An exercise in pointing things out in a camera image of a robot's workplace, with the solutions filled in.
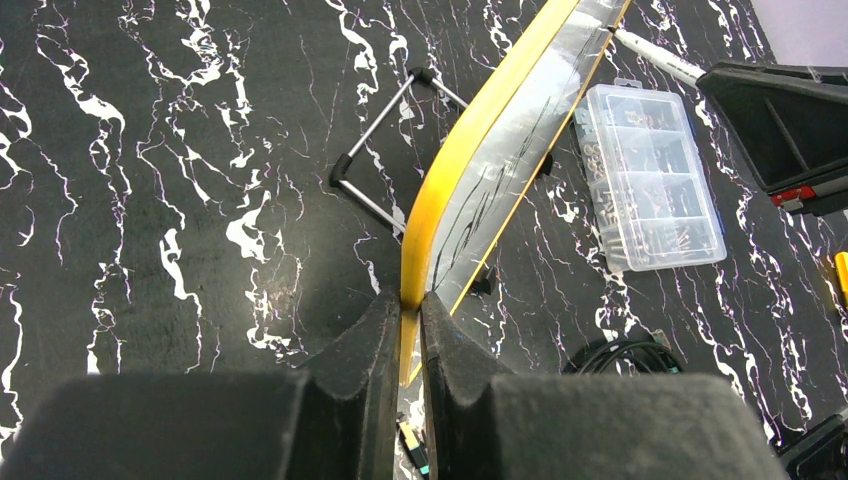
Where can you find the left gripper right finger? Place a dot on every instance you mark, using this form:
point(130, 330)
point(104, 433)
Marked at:
point(485, 421)

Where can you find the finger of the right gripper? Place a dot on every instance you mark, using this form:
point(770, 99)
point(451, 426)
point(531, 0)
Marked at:
point(790, 131)
point(820, 74)

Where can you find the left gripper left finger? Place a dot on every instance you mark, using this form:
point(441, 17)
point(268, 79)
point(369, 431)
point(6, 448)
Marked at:
point(331, 418)

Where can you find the white whiteboard marker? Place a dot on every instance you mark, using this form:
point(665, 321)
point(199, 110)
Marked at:
point(665, 60)

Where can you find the yellow framed whiteboard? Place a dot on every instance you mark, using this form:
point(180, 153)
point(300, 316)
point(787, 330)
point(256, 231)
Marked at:
point(492, 154)

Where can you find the clear plastic screw box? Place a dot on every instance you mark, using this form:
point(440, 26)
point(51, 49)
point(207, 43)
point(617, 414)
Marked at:
point(649, 193)

